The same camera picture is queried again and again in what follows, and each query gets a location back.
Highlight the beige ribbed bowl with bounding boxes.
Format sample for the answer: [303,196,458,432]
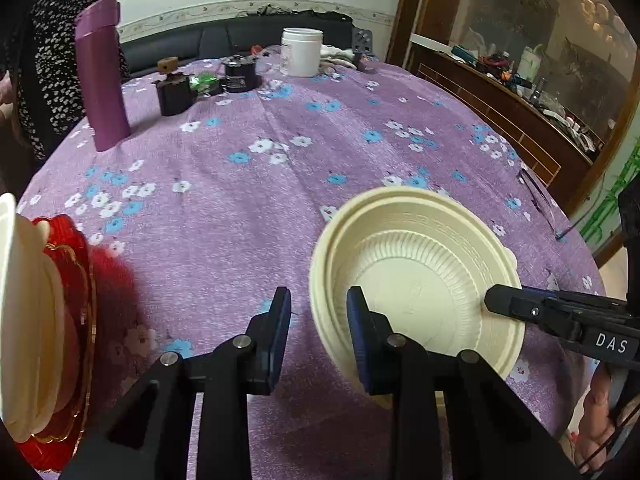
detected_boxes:
[308,186,526,396]

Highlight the green bamboo wall sticker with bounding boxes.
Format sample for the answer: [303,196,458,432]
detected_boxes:
[580,145,640,261]

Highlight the purple thermos bottle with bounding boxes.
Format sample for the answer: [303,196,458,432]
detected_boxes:
[74,0,132,153]

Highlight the white plastic jug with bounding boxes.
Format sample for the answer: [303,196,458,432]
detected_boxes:
[517,45,546,78]

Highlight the white plastic jar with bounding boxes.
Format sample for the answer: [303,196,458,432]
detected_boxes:
[280,27,324,78]

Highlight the red glass plate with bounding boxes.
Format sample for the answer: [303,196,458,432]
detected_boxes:
[12,214,98,472]

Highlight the person's right hand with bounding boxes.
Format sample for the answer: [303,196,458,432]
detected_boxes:
[575,367,623,466]

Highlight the white deep bowl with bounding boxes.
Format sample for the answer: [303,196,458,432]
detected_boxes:
[0,192,51,441]

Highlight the black sofa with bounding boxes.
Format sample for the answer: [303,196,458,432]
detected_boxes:
[120,10,356,78]

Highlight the black jar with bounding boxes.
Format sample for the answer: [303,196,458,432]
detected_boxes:
[222,56,260,93]

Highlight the wooden cabinet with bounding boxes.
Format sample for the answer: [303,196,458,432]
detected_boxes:
[387,0,640,216]

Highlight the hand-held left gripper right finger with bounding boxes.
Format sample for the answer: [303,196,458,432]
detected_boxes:
[346,286,583,480]

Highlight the purple floral tablecloth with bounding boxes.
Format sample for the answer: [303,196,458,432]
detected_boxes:
[15,52,608,480]

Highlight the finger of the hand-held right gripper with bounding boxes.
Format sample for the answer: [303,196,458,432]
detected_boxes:
[484,284,628,341]

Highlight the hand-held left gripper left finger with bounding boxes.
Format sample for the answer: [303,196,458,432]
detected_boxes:
[60,286,292,480]

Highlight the grey phone stand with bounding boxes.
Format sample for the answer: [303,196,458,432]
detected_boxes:
[351,26,376,71]

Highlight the white cloth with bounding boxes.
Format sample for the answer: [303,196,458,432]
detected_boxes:
[320,44,357,67]

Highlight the white shallow plate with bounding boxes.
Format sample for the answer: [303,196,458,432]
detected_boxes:
[30,220,68,413]

